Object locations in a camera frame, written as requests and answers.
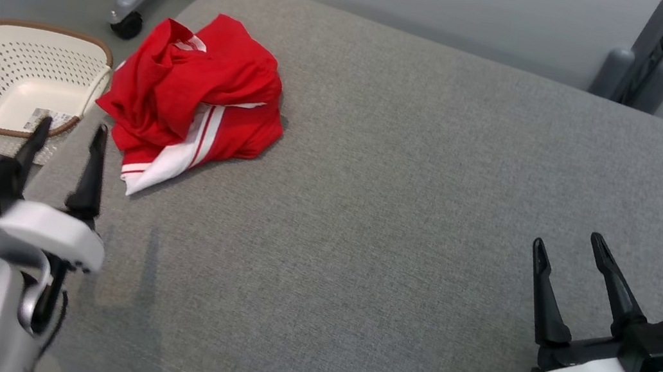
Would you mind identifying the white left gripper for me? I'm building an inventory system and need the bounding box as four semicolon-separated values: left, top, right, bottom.
0;109;123;276

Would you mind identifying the red Bulls 23 jersey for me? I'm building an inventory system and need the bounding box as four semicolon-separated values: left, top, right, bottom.
84;0;298;216

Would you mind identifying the cream perforated laundry basket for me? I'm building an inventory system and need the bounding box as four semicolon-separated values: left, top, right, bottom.
0;17;118;173

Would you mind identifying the black caster wheel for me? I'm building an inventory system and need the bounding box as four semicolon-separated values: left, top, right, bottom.
109;10;144;43

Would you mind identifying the grey partition post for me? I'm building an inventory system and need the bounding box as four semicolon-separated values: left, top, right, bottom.
586;0;663;116

